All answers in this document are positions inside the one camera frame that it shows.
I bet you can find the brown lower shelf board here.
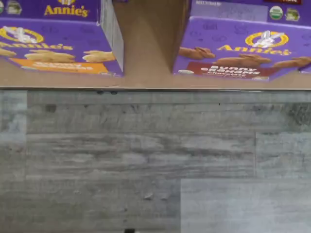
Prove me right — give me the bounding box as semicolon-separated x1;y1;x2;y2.
0;0;311;90

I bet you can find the purple box brown patch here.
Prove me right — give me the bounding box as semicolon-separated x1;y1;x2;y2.
173;16;311;82

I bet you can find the purple box orange patch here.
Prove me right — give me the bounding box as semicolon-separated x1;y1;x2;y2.
0;17;125;77

